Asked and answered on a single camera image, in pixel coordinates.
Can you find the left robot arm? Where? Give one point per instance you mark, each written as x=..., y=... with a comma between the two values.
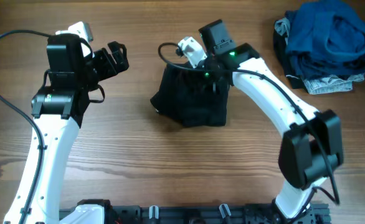
x=58, y=110

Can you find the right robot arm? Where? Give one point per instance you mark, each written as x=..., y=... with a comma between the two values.
x=311, y=148

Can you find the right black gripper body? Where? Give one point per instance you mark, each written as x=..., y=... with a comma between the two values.
x=208, y=71

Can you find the blue crumpled garment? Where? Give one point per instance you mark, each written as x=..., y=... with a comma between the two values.
x=326, y=38

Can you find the black garment under pile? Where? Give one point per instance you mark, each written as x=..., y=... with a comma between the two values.
x=279, y=46

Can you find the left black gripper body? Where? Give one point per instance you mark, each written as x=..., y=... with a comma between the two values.
x=100, y=67

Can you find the black t-shirt with logo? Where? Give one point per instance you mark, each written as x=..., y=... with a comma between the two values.
x=192, y=98

